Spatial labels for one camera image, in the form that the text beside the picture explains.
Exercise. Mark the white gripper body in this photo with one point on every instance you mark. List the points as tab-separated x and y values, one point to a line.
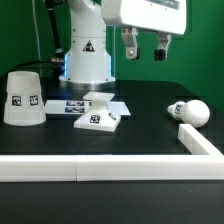
167	16

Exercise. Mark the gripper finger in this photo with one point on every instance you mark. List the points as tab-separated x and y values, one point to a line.
129	36
164	41

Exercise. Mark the white light bulb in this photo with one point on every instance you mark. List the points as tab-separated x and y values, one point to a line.
194	112

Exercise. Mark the white lamp base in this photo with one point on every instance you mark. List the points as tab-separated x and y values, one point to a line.
99	116

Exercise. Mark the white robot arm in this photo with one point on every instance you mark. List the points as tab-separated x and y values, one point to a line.
88	66

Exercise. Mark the white lamp shade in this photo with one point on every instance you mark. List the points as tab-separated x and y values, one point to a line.
24	105

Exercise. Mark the white marker sheet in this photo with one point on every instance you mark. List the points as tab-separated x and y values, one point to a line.
80	107

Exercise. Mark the white L-shaped wall fence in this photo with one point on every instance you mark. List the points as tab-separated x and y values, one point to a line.
204	162

